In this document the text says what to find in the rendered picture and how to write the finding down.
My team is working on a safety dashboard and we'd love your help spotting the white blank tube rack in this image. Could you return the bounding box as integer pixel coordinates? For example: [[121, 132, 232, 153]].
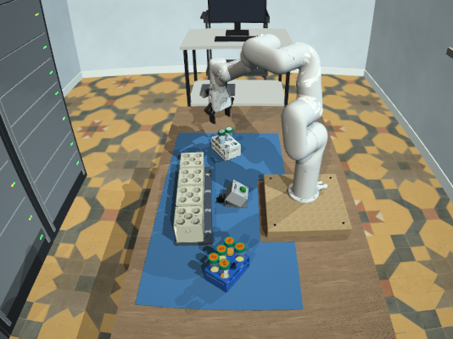
[[211, 135, 241, 161]]

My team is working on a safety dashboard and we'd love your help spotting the clear tube with dark green cap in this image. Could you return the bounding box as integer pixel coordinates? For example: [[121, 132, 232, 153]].
[[218, 130, 226, 144]]

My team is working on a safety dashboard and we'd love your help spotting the blue bench mat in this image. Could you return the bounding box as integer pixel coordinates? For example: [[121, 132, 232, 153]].
[[135, 133, 303, 310]]

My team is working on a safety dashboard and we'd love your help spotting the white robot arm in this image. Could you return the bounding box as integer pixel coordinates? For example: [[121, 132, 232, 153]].
[[200, 34, 327, 203]]

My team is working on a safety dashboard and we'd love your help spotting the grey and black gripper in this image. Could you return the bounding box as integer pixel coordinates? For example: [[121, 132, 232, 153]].
[[204, 86, 234, 124]]

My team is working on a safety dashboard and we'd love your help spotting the blue tube rack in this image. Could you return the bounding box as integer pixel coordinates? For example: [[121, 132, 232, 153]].
[[204, 250, 249, 292]]

